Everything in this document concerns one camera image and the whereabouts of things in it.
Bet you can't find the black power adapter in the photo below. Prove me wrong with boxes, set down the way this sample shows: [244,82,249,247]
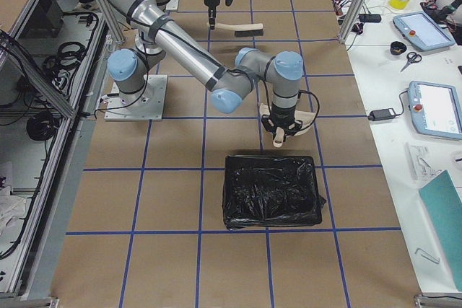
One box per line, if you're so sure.
[367,108,397,121]

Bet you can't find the near blue teach pendant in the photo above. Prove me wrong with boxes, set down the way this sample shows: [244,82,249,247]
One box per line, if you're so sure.
[407,81,461,141]

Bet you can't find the blue teach pendant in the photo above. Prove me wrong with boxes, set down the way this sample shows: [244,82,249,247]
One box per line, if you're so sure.
[407,81,461,141]
[393,12,456,51]

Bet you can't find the bin with black bag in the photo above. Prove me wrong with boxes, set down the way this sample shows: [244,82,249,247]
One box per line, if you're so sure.
[222,155,326,229]

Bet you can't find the far blue teach pendant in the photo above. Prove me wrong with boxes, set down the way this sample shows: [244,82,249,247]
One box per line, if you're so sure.
[393,12,456,51]

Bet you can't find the teal folder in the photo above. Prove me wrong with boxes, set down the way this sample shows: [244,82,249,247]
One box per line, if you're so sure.
[419,170,461,291]

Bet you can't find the small black bowl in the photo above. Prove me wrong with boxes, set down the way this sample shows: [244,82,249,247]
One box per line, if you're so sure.
[389,41,407,56]

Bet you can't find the black scissors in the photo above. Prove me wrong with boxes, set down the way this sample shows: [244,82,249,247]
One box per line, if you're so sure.
[401,51,422,72]

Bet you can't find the yellow tape roll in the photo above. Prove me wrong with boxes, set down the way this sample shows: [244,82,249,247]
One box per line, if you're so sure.
[388,0,410,10]

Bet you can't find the metal hex key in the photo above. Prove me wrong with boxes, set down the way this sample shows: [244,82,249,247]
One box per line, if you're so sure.
[414,247,440,265]

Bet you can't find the beige hand brush black bristles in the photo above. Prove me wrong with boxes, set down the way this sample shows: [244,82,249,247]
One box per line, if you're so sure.
[208,22,264,38]

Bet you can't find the white crumpled cloth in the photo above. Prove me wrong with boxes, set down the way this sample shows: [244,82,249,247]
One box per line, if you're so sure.
[0,162,27,251]

